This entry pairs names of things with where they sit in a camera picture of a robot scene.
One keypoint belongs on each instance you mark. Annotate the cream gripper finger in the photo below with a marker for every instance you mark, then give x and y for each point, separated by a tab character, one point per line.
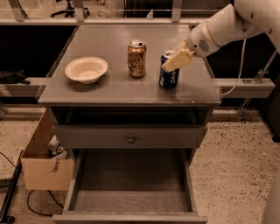
177	59

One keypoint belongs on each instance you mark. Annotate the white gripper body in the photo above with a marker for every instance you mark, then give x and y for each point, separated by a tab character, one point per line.
199	43

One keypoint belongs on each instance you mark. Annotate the blue pepsi can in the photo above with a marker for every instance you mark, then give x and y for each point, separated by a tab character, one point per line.
168	80

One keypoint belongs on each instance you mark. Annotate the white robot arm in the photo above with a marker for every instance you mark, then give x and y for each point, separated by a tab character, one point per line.
239	20

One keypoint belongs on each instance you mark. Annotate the gold soda can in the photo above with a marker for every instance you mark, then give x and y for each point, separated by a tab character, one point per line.
136	58

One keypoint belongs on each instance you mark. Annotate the grey drawer cabinet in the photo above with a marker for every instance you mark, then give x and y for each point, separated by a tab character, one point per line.
119	99

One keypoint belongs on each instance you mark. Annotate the closed grey upper drawer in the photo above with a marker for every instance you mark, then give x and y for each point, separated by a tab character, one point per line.
116	137

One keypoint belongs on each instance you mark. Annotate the round metal drawer knob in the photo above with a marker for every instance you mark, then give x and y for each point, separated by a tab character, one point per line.
131	139

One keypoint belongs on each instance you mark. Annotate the open grey middle drawer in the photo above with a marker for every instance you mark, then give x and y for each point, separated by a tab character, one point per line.
130	187

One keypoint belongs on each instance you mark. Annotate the white paper bowl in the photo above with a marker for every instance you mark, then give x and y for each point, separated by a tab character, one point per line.
86	70

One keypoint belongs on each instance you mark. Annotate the white items in box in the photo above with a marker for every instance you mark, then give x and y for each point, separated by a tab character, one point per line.
57	151

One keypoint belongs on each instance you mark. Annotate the cardboard box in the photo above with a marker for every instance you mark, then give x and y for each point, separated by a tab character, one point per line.
41	171

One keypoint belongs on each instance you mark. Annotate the black bar on floor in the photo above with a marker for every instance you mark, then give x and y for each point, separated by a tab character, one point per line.
10	184

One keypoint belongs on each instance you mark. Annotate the metal rail frame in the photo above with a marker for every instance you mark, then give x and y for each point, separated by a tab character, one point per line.
36	13

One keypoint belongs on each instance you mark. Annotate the black object on rail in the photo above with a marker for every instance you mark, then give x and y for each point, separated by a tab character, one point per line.
13	77

